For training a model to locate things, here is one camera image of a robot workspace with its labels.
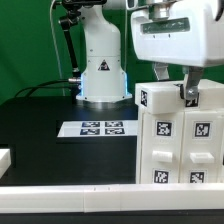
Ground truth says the white cable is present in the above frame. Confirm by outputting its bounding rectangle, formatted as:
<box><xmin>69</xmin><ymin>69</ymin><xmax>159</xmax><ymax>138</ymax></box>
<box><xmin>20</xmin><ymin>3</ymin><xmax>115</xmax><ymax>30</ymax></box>
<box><xmin>49</xmin><ymin>0</ymin><xmax>66</xmax><ymax>97</ymax></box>

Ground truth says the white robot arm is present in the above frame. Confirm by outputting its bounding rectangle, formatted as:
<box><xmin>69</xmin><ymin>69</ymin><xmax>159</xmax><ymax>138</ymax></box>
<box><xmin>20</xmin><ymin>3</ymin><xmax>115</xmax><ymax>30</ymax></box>
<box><xmin>81</xmin><ymin>0</ymin><xmax>224</xmax><ymax>102</ymax></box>

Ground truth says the white fence rail left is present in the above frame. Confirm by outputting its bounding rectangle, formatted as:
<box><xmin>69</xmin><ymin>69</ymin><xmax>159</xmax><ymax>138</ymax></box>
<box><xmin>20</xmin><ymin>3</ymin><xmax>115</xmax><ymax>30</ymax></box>
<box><xmin>0</xmin><ymin>149</ymin><xmax>11</xmax><ymax>179</ymax></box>

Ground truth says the white fence rail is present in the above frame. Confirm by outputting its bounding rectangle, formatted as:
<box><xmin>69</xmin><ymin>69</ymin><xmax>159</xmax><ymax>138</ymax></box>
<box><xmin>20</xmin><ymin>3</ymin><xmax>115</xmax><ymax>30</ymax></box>
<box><xmin>0</xmin><ymin>149</ymin><xmax>11</xmax><ymax>179</ymax></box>
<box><xmin>0</xmin><ymin>183</ymin><xmax>224</xmax><ymax>213</ymax></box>

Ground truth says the white cabinet body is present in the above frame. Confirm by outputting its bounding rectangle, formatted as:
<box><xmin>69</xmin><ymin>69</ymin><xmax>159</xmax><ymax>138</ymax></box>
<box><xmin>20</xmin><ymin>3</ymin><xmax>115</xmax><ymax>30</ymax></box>
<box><xmin>136</xmin><ymin>110</ymin><xmax>224</xmax><ymax>184</ymax></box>

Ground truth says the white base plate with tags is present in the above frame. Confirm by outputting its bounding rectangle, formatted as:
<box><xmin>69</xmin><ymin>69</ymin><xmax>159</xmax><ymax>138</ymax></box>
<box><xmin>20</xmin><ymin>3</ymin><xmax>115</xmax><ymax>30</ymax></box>
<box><xmin>58</xmin><ymin>120</ymin><xmax>138</xmax><ymax>138</ymax></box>

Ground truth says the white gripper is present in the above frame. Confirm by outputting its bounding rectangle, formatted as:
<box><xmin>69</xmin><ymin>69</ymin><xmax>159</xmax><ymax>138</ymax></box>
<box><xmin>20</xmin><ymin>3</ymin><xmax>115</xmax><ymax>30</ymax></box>
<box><xmin>131</xmin><ymin>0</ymin><xmax>224</xmax><ymax>100</ymax></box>

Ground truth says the black camera stand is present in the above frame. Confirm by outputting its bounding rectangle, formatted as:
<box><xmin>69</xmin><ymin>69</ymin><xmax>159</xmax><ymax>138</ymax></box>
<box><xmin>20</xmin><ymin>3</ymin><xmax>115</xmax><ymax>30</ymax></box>
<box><xmin>54</xmin><ymin>0</ymin><xmax>81</xmax><ymax>104</ymax></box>

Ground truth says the white fence rail front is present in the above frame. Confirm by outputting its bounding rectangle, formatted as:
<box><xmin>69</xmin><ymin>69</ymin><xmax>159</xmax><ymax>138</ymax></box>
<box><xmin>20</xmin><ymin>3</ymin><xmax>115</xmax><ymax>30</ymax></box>
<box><xmin>0</xmin><ymin>183</ymin><xmax>224</xmax><ymax>213</ymax></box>

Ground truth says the white cabinet top block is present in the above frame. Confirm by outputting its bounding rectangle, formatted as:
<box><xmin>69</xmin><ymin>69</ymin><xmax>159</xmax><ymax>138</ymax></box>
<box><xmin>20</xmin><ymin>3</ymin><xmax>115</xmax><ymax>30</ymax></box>
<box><xmin>135</xmin><ymin>79</ymin><xmax>224</xmax><ymax>114</ymax></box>

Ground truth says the black cable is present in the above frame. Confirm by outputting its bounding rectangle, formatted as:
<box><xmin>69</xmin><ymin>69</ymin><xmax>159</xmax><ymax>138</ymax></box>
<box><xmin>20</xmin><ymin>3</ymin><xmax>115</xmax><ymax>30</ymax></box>
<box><xmin>13</xmin><ymin>79</ymin><xmax>83</xmax><ymax>98</ymax></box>

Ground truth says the white door panel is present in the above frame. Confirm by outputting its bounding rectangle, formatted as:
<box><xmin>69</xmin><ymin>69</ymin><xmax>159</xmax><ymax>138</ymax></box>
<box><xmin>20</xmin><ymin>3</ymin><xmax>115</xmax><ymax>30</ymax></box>
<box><xmin>139</xmin><ymin>112</ymin><xmax>184</xmax><ymax>184</ymax></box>
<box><xmin>180</xmin><ymin>110</ymin><xmax>223</xmax><ymax>184</ymax></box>

